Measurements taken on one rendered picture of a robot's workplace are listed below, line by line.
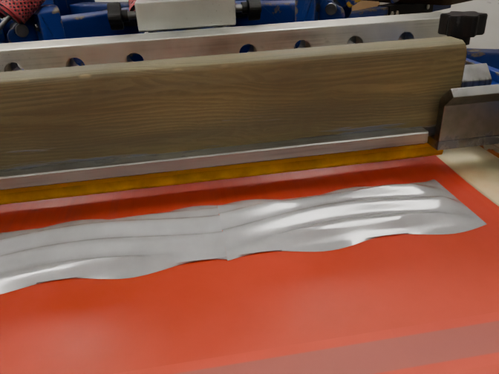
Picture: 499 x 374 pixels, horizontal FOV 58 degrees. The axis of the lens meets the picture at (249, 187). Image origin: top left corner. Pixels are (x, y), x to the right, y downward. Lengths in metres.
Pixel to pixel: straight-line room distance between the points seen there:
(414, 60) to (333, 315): 0.21
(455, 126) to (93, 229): 0.29
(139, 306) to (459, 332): 0.17
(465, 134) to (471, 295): 0.16
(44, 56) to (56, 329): 0.38
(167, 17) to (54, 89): 0.30
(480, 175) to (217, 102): 0.22
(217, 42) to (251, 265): 0.34
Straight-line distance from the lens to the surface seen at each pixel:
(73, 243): 0.32
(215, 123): 0.34
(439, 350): 0.25
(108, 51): 0.57
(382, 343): 0.24
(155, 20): 0.62
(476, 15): 0.53
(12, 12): 0.96
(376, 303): 0.27
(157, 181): 0.37
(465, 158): 0.45
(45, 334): 0.27
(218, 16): 0.62
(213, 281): 0.28
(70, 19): 1.05
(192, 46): 0.57
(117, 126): 0.34
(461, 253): 0.32
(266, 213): 0.33
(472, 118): 0.40
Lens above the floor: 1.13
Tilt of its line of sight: 28 degrees down
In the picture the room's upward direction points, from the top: 3 degrees counter-clockwise
